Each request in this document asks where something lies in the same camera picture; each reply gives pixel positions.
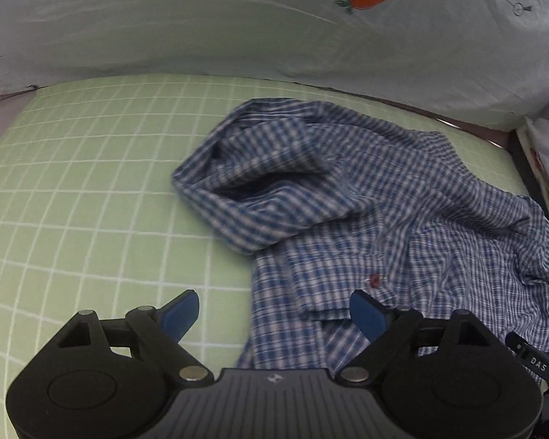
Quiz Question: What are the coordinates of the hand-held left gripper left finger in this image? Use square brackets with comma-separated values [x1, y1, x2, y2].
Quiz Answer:
[55, 289, 214, 387]

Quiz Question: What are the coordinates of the pale quilt with carrot print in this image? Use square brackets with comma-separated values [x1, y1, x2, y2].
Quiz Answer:
[0, 0, 549, 131]

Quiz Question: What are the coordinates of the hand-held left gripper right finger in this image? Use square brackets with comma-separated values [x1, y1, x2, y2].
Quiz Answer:
[339, 289, 508, 383]

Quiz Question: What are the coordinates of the green checked bed sheet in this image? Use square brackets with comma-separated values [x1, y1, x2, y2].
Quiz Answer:
[0, 74, 549, 439]

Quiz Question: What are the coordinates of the blue plaid shirt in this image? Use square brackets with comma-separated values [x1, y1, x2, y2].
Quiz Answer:
[171, 97, 549, 376]

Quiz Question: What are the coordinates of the black bed edge rail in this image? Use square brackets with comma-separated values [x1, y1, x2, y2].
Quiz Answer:
[508, 129, 549, 221]

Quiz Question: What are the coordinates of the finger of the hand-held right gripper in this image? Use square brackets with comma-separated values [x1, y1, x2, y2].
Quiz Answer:
[505, 333, 549, 394]

